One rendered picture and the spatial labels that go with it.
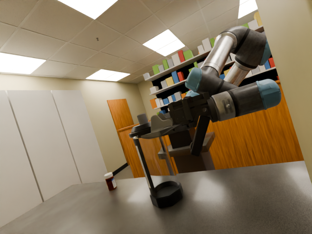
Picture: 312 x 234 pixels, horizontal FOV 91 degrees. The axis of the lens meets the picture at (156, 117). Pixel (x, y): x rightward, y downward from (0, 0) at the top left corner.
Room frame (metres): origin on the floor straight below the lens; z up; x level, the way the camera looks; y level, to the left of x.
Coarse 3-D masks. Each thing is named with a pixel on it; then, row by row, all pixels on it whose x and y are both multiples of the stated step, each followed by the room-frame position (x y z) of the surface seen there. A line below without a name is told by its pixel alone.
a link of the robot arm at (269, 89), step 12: (252, 84) 0.38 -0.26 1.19; (264, 84) 0.37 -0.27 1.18; (276, 84) 0.36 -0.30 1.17; (240, 96) 0.38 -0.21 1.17; (252, 96) 0.37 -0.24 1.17; (264, 96) 0.36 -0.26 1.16; (276, 96) 0.36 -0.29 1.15; (240, 108) 0.38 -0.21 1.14; (252, 108) 0.38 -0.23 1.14; (264, 108) 0.38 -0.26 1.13
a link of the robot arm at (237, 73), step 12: (252, 36) 0.66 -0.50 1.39; (264, 36) 0.66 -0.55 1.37; (240, 48) 0.69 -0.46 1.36; (252, 48) 0.67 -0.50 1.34; (264, 48) 0.66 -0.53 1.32; (240, 60) 0.73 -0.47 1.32; (252, 60) 0.70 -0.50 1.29; (264, 60) 0.68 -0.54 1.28; (228, 72) 0.82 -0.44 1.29; (240, 72) 0.76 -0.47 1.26; (204, 108) 0.97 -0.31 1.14
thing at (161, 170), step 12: (132, 132) 0.44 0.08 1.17; (144, 144) 0.42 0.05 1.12; (156, 144) 0.43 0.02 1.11; (144, 156) 0.43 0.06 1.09; (156, 156) 0.42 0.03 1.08; (168, 156) 0.44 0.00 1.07; (156, 168) 0.42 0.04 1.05; (168, 168) 0.43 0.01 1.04; (156, 180) 0.42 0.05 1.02; (168, 180) 0.43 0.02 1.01; (156, 192) 0.43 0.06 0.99; (168, 192) 0.42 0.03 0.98
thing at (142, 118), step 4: (140, 116) 0.45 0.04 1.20; (144, 116) 0.46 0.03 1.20; (140, 120) 0.45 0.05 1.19; (144, 120) 0.45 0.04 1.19; (140, 124) 0.46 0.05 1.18; (144, 124) 0.43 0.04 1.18; (148, 124) 0.43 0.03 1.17; (132, 128) 0.45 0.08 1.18; (136, 128) 0.43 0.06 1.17; (140, 128) 0.42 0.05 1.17; (144, 128) 0.42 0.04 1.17
